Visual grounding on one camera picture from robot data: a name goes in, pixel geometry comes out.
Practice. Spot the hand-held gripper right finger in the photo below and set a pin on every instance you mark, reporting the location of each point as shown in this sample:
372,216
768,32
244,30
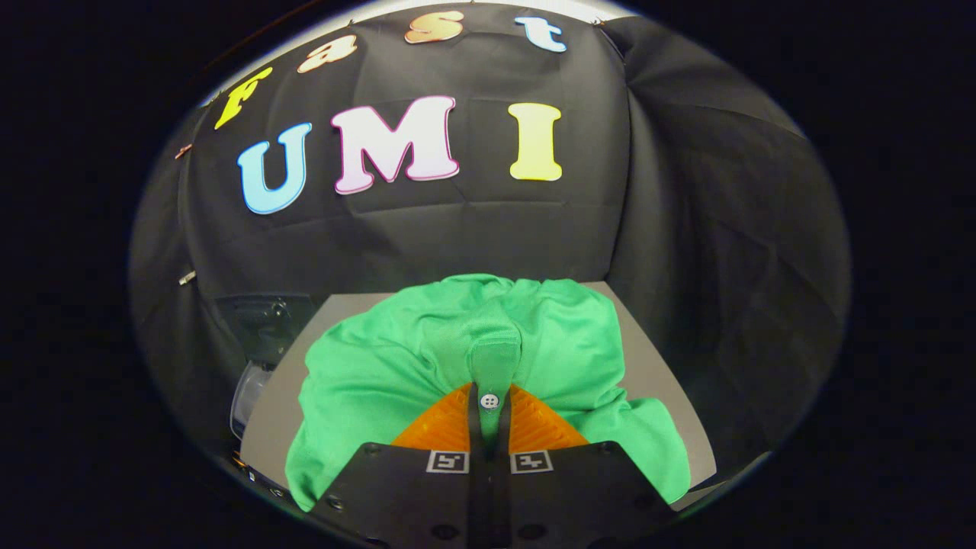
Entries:
503,435

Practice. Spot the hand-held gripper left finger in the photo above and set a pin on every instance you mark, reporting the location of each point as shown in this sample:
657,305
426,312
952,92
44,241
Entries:
474,435

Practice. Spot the green polo shirt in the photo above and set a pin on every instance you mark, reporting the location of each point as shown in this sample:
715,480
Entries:
381,366

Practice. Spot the black backdrop cloth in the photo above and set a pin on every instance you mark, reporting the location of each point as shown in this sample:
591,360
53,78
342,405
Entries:
488,229

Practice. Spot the silver clip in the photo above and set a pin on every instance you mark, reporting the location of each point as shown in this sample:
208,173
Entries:
187,277

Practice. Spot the copper clip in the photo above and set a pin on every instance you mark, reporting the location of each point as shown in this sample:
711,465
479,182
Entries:
183,151

